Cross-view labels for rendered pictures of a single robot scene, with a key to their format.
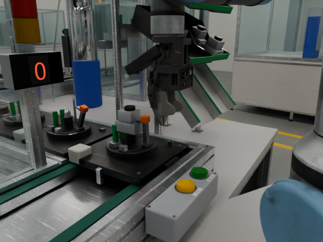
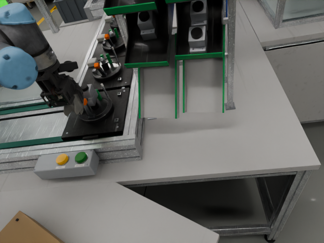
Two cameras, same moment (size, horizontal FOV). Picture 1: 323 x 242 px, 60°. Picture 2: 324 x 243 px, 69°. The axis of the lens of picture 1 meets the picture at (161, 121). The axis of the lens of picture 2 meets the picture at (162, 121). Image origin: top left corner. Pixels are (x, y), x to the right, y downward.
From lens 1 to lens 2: 103 cm
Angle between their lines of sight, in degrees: 64
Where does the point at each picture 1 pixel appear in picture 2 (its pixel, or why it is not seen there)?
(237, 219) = (93, 196)
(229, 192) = (123, 179)
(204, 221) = (85, 181)
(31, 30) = not seen: hidden behind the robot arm
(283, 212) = not seen: outside the picture
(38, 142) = not seen: hidden behind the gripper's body
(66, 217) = (45, 131)
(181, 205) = (44, 167)
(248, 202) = (116, 195)
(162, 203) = (44, 159)
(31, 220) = (39, 124)
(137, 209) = (36, 153)
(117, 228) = (21, 155)
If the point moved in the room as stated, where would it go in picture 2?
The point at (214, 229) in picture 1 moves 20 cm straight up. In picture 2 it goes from (79, 189) to (49, 158)
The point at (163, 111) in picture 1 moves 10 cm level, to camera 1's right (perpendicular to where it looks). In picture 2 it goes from (68, 109) to (76, 126)
